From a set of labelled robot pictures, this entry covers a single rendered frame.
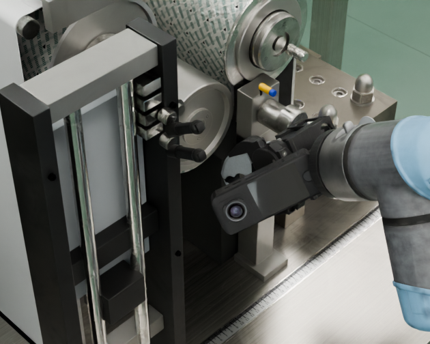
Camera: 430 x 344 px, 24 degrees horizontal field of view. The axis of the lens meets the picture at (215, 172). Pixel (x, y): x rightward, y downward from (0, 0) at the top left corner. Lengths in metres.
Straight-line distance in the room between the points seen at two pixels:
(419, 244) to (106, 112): 0.31
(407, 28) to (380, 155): 2.70
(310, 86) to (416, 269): 0.67
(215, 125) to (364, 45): 2.25
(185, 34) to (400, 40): 2.31
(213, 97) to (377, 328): 0.39
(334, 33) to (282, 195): 1.35
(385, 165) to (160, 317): 0.37
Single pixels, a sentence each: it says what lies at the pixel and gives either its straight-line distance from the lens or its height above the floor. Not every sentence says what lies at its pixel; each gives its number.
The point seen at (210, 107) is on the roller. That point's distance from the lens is 1.22.
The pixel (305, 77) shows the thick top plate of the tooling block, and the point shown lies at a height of 1.03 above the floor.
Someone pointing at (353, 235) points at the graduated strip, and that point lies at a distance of 1.48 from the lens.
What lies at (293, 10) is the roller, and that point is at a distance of 1.25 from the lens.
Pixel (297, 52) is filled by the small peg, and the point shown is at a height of 1.24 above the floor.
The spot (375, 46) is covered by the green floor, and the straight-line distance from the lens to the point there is 3.47.
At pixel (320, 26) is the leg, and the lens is 2.33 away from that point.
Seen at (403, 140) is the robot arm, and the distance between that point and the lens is 0.88.
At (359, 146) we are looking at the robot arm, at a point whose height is 1.35.
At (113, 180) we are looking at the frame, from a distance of 0.98.
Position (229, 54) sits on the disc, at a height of 1.26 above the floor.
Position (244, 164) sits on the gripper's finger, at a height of 1.22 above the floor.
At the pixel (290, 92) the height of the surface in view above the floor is 1.13.
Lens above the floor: 1.94
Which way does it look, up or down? 42 degrees down
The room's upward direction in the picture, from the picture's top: straight up
